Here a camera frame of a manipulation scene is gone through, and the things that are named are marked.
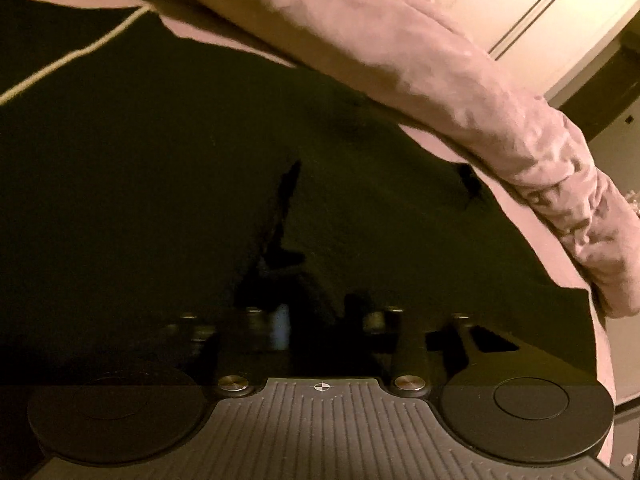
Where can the black knit sweater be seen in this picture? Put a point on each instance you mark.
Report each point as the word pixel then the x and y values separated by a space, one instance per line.
pixel 147 175

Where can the lilac bed sheet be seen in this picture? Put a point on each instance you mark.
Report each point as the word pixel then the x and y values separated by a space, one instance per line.
pixel 201 25

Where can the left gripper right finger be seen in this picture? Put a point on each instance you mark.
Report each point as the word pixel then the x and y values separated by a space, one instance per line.
pixel 398 343

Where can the white wardrobe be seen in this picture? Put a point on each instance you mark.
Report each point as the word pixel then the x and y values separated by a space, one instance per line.
pixel 543 44

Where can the lilac crumpled duvet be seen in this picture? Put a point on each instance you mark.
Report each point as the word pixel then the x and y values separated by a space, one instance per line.
pixel 410 56

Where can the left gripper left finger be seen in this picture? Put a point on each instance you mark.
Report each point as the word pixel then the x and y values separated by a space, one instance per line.
pixel 233 355

